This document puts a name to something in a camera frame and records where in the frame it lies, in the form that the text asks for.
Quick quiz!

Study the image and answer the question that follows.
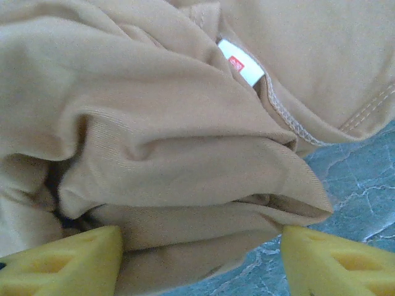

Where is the tan brown t-shirt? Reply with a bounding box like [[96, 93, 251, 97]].
[[0, 0, 395, 296]]

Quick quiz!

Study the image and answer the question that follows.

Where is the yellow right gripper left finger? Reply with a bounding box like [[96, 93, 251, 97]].
[[0, 224, 124, 296]]

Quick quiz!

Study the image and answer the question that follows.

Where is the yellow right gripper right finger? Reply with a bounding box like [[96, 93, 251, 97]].
[[281, 225, 395, 296]]

